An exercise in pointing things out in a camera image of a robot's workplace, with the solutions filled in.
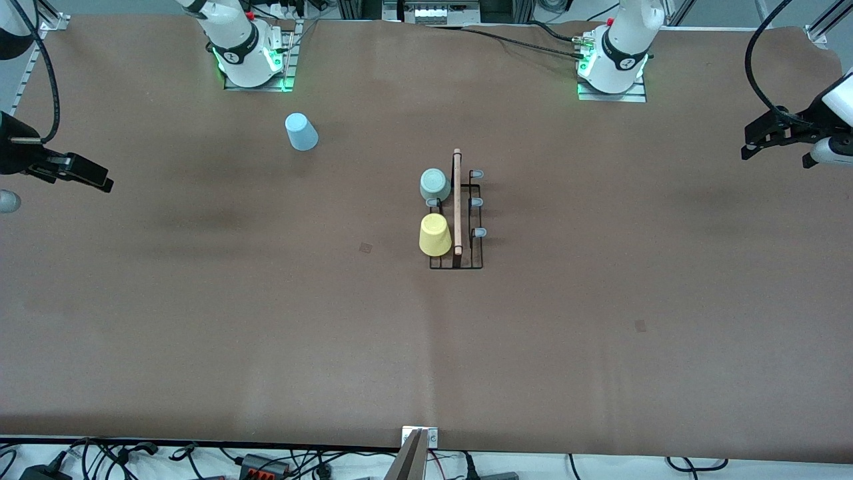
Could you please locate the black wire cup holder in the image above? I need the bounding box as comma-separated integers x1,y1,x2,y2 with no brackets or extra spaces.
424,148,487,271

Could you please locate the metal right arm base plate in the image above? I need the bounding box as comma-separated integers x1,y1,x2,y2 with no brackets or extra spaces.
223,19,298,93

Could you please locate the light blue plastic cup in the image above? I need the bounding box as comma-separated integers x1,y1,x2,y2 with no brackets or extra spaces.
285,113,319,152

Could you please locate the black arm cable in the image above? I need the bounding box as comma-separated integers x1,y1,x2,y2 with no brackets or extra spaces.
744,0,800,124
7,0,62,145

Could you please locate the pale green plastic cup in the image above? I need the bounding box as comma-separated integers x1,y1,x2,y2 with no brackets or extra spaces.
419,167,453,203

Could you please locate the short black table cable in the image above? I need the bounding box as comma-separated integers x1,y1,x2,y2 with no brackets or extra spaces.
526,20,582,43

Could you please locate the aluminium frame profile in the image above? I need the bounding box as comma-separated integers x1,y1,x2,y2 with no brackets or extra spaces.
33,0,71,32
803,0,853,46

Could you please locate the perforated metal side rail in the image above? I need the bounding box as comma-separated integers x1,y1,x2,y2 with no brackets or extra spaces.
0,30,47,144

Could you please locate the brown table cover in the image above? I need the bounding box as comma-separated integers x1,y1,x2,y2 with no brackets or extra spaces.
0,15,853,464

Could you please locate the silver metal bracket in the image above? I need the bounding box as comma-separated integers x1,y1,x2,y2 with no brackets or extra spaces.
401,426,439,449

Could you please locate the black power adapter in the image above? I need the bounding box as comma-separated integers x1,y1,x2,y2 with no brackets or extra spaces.
19,462,73,480

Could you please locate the white power strip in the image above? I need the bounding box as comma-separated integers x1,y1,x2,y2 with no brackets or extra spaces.
257,0,314,21

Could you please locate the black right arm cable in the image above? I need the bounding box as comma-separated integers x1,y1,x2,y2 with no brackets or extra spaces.
7,0,62,145

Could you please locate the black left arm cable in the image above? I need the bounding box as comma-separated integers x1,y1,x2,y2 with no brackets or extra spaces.
744,0,800,124

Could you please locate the black orange connector block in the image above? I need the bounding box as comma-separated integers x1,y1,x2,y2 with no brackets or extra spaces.
240,454,291,478

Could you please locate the yellow plastic cup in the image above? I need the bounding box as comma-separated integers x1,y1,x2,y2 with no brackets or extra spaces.
418,212,453,258

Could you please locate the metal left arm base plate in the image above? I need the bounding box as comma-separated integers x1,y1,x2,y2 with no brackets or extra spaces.
577,30,648,103

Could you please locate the grey control unit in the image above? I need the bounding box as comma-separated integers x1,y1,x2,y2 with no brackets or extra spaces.
382,0,482,26

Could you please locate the black looped cable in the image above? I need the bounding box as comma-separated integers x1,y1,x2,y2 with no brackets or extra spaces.
666,457,728,472

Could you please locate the long black table cable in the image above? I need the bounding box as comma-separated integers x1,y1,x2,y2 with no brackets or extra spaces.
426,24,587,61

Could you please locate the black plug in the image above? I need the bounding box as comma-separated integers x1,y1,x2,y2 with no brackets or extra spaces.
460,452,520,480

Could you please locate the black aluminium frame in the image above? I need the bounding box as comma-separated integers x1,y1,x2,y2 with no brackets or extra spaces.
337,0,534,24

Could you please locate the grey tapered post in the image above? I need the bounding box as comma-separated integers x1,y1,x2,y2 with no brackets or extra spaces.
383,429,428,480

